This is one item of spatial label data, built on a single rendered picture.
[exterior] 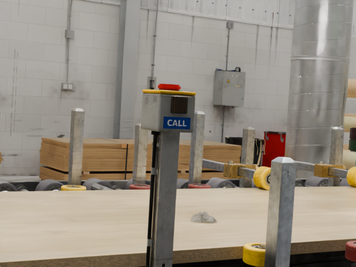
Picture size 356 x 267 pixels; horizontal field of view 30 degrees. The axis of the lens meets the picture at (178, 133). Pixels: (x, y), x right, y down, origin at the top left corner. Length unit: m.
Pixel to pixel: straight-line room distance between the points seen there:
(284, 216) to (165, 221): 0.26
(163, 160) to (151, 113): 0.08
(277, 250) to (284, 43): 9.38
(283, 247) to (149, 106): 0.39
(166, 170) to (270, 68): 9.31
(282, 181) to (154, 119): 0.30
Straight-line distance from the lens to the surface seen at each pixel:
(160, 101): 1.10
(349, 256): 1.54
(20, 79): 8.47
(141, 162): 2.33
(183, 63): 9.49
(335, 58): 5.48
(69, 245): 1.37
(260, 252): 1.39
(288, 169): 1.28
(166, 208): 1.15
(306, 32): 5.51
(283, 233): 1.30
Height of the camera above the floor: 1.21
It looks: 3 degrees down
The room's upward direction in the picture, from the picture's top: 3 degrees clockwise
